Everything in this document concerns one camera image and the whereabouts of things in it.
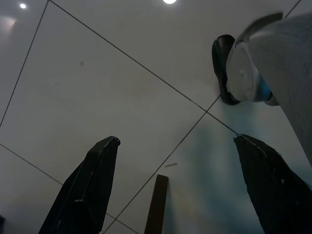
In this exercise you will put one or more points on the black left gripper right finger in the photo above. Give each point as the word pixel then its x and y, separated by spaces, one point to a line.
pixel 270 185

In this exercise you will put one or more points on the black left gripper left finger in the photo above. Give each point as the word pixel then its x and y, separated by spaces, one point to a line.
pixel 85 190

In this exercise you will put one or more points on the brown wooden furniture leg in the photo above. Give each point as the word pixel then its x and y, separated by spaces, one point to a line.
pixel 157 207

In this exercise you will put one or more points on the grey robot leg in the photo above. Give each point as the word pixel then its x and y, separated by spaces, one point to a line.
pixel 275 61

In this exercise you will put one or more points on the black robot foot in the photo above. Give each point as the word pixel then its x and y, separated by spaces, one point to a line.
pixel 221 65

